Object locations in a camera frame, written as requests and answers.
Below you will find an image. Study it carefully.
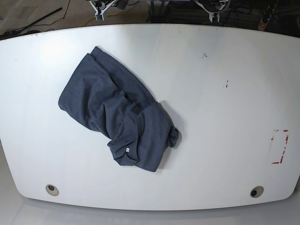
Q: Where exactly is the dark blue T-shirt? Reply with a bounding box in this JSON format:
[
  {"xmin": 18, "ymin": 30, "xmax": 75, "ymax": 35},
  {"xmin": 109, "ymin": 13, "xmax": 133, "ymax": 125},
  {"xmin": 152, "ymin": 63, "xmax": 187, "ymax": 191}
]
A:
[{"xmin": 58, "ymin": 47, "xmax": 179, "ymax": 172}]

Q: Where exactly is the red tape rectangle marking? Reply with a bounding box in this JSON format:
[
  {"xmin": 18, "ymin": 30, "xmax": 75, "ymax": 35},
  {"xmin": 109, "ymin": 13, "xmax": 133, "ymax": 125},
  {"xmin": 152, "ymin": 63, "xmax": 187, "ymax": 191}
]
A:
[{"xmin": 269, "ymin": 129, "xmax": 289, "ymax": 165}]

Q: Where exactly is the black rod on floor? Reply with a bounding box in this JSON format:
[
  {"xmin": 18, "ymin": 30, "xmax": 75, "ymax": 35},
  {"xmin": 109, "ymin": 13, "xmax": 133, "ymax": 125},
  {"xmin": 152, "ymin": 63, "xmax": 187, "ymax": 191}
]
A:
[{"xmin": 0, "ymin": 7, "xmax": 62, "ymax": 40}]

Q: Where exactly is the yellow cable on floor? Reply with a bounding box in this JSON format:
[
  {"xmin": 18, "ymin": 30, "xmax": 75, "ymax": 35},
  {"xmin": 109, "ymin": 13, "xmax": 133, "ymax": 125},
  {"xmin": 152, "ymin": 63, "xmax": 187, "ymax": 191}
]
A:
[{"xmin": 80, "ymin": 4, "xmax": 122, "ymax": 28}]

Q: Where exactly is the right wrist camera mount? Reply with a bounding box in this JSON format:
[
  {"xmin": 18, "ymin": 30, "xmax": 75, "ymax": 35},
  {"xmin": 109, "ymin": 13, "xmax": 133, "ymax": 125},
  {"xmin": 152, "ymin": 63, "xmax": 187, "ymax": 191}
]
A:
[{"xmin": 88, "ymin": 0, "xmax": 118, "ymax": 21}]

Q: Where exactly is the left table cable grommet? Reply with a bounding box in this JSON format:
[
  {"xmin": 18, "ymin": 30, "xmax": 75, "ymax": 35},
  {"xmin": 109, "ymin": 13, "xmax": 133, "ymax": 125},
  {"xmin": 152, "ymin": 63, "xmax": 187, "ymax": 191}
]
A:
[{"xmin": 45, "ymin": 184, "xmax": 59, "ymax": 196}]

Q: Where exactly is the table cable grommet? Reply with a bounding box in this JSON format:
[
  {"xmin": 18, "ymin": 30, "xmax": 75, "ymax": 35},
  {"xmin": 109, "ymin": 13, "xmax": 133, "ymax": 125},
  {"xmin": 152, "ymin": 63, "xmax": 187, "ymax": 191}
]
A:
[
  {"xmin": 250, "ymin": 186, "xmax": 264, "ymax": 198},
  {"xmin": 45, "ymin": 184, "xmax": 59, "ymax": 196}
]

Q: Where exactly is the right table cable grommet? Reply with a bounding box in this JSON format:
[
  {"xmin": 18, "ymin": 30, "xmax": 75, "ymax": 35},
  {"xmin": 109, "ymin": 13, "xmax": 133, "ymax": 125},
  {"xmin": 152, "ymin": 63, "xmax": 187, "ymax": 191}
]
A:
[{"xmin": 250, "ymin": 186, "xmax": 264, "ymax": 198}]

